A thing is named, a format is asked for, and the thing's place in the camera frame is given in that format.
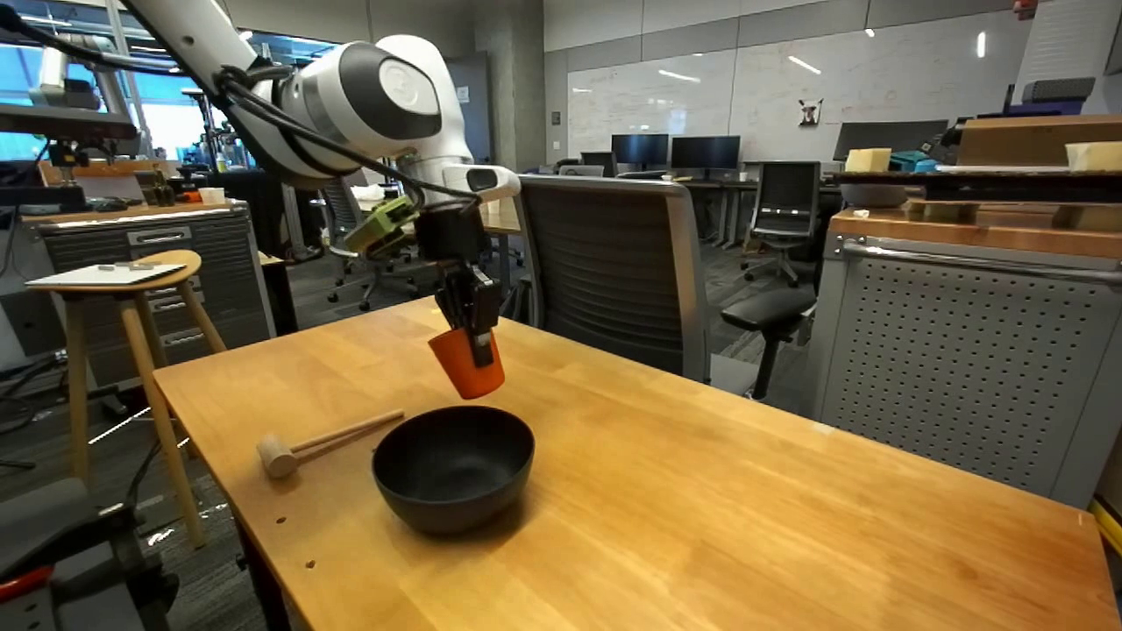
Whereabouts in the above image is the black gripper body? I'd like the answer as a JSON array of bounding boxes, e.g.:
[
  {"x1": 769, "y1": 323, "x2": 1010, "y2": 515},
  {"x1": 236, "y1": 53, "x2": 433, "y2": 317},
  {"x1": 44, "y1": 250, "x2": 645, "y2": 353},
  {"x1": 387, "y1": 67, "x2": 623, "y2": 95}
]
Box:
[{"x1": 415, "y1": 203, "x2": 508, "y2": 337}]

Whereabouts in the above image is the orange cup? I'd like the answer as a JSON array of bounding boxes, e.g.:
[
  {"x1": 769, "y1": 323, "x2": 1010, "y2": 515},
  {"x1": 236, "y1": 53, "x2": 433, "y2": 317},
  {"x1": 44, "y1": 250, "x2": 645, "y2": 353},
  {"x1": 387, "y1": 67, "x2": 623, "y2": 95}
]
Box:
[{"x1": 424, "y1": 325, "x2": 508, "y2": 404}]

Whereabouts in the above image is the black bowl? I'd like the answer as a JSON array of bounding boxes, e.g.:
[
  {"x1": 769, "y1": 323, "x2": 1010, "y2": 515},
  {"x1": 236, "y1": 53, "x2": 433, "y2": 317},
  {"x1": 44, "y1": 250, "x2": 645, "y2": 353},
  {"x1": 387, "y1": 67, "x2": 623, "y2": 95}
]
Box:
[{"x1": 369, "y1": 404, "x2": 540, "y2": 541}]

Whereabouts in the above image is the grey mesh office chair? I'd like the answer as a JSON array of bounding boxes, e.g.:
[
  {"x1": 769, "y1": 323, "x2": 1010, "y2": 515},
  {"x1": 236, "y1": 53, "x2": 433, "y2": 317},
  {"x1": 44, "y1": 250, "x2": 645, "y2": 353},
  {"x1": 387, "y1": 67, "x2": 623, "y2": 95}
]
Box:
[{"x1": 517, "y1": 171, "x2": 718, "y2": 385}]

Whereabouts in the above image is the wooden mallet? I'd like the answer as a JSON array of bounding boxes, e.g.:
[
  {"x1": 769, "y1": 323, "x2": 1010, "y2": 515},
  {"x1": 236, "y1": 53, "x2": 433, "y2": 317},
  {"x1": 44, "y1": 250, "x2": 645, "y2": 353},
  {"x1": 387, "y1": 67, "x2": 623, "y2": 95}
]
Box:
[{"x1": 256, "y1": 407, "x2": 411, "y2": 483}]

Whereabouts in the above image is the small black computer monitor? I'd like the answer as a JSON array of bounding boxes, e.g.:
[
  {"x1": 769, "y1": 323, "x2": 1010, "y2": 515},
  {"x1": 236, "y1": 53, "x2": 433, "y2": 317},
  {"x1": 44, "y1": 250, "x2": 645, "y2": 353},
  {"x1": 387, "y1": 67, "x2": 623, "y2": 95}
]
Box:
[
  {"x1": 607, "y1": 131, "x2": 673, "y2": 178},
  {"x1": 669, "y1": 132, "x2": 742, "y2": 178}
]

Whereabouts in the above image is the grey drawer cabinet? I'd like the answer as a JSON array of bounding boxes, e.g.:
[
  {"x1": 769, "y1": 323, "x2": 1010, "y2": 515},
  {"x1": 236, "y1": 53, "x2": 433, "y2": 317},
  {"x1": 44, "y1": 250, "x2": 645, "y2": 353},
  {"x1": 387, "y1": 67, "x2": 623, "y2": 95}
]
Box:
[{"x1": 23, "y1": 199, "x2": 279, "y2": 385}]

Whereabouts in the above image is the black office chair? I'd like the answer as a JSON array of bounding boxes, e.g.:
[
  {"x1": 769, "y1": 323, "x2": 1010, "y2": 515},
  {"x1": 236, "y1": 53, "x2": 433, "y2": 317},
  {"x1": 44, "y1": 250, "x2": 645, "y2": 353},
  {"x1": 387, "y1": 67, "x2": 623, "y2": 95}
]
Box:
[{"x1": 715, "y1": 157, "x2": 828, "y2": 404}]

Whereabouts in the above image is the wooden stool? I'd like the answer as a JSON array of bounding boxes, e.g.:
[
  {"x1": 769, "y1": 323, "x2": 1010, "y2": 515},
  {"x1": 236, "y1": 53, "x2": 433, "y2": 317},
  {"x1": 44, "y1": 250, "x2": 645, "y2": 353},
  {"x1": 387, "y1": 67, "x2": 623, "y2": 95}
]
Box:
[{"x1": 23, "y1": 246, "x2": 230, "y2": 551}]

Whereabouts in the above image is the white paper sheet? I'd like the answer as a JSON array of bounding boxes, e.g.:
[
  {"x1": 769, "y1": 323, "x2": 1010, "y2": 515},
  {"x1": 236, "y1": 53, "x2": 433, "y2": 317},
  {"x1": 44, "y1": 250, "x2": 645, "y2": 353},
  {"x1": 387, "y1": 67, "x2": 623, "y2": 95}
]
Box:
[{"x1": 23, "y1": 255, "x2": 185, "y2": 295}]

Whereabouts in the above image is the beige foam block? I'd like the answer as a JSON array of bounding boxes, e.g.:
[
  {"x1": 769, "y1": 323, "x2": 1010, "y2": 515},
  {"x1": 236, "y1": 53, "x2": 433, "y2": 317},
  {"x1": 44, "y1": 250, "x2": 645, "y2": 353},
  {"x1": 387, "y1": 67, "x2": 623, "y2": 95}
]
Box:
[
  {"x1": 1062, "y1": 136, "x2": 1122, "y2": 177},
  {"x1": 840, "y1": 145, "x2": 899, "y2": 178}
]

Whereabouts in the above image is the wide black computer monitor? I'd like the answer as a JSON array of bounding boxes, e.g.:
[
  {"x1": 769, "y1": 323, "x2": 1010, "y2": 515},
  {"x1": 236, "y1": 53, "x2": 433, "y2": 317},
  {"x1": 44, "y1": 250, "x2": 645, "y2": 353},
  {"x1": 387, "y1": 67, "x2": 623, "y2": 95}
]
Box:
[{"x1": 832, "y1": 116, "x2": 953, "y2": 165}]

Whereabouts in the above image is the black equipment base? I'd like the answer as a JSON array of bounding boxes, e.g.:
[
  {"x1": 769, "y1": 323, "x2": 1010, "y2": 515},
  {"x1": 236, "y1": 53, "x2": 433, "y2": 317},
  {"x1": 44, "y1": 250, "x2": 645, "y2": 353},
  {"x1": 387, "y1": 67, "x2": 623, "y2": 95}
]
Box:
[{"x1": 0, "y1": 498, "x2": 181, "y2": 631}]

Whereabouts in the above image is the grey perforated metal panel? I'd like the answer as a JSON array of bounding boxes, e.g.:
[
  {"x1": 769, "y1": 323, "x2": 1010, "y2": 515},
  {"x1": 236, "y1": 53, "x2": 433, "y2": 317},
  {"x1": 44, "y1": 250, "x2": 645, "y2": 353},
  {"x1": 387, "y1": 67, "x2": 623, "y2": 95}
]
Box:
[{"x1": 809, "y1": 233, "x2": 1122, "y2": 511}]

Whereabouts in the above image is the wooden shelf board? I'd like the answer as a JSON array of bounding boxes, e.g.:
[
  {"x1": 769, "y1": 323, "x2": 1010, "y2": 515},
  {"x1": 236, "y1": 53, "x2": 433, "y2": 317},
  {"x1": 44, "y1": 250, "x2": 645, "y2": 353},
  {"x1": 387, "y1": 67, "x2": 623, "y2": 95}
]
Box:
[{"x1": 828, "y1": 193, "x2": 1122, "y2": 265}]

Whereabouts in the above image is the large wooden box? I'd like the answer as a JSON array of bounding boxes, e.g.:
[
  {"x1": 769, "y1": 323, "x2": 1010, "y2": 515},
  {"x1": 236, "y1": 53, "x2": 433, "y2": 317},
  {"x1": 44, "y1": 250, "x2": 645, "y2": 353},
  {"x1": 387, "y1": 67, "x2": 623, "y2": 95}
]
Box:
[{"x1": 953, "y1": 111, "x2": 1122, "y2": 171}]

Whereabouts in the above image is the green wrist camera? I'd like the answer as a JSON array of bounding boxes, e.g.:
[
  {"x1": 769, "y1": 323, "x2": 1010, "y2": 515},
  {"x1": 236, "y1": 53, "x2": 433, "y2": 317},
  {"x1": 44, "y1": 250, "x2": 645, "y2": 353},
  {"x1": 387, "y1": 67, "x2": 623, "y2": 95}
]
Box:
[{"x1": 335, "y1": 193, "x2": 422, "y2": 261}]

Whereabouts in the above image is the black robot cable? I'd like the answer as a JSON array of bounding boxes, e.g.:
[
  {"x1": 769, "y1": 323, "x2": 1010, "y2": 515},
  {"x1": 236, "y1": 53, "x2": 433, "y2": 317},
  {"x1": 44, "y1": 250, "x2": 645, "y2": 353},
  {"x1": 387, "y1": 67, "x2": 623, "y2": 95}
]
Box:
[{"x1": 0, "y1": 4, "x2": 479, "y2": 203}]

